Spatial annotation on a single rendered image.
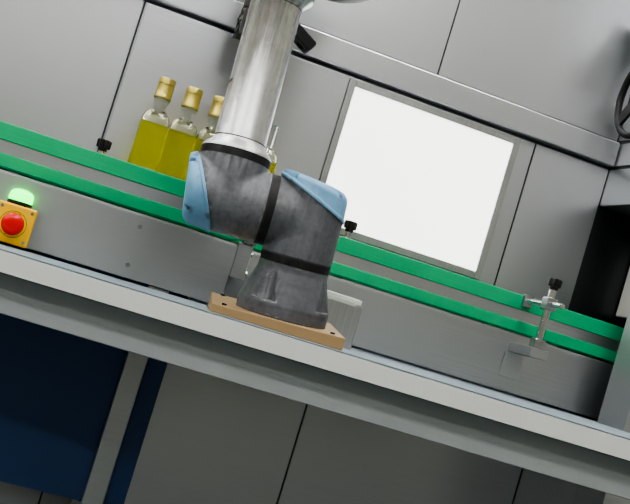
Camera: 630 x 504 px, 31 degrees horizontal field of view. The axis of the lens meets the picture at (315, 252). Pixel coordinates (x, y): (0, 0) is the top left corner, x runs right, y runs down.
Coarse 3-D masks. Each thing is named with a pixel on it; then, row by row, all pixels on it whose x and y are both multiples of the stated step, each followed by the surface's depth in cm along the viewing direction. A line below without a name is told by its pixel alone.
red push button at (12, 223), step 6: (6, 216) 196; (12, 216) 196; (18, 216) 196; (6, 222) 196; (12, 222) 196; (18, 222) 196; (6, 228) 196; (12, 228) 196; (18, 228) 196; (12, 234) 196
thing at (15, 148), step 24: (0, 144) 207; (24, 144) 207; (48, 144) 208; (72, 144) 210; (24, 168) 208; (48, 168) 209; (72, 168) 210; (96, 168) 211; (120, 168) 212; (144, 168) 213; (96, 192) 211; (120, 192) 212; (144, 192) 213; (168, 192) 214; (168, 216) 214
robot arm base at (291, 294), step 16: (272, 256) 179; (256, 272) 180; (272, 272) 178; (288, 272) 177; (304, 272) 178; (320, 272) 179; (256, 288) 178; (272, 288) 178; (288, 288) 177; (304, 288) 177; (320, 288) 180; (240, 304) 180; (256, 304) 177; (272, 304) 176; (288, 304) 176; (304, 304) 177; (320, 304) 181; (288, 320) 176; (304, 320) 177; (320, 320) 179
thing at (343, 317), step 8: (328, 304) 202; (336, 304) 202; (344, 304) 203; (328, 312) 202; (336, 312) 202; (344, 312) 203; (352, 312) 203; (360, 312) 203; (328, 320) 202; (336, 320) 202; (344, 320) 203; (352, 320) 203; (336, 328) 202; (344, 328) 203; (352, 328) 203; (344, 336) 203; (352, 336) 203; (344, 344) 203
